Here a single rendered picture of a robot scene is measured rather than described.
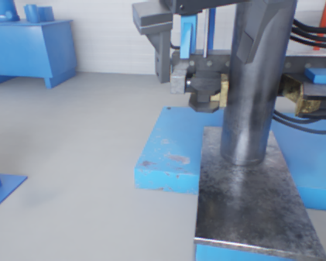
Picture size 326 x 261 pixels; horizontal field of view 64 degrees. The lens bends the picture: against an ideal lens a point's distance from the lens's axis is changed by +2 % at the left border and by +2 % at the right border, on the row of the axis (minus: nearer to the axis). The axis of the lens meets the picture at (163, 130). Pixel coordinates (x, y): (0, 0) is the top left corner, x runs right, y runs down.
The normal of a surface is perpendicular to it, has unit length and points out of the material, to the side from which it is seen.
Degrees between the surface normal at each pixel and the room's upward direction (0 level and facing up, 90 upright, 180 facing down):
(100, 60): 90
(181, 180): 90
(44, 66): 90
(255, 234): 0
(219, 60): 90
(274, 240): 0
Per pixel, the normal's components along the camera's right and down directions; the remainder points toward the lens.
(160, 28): 0.34, 0.74
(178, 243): -0.01, -0.89
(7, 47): -0.18, 0.45
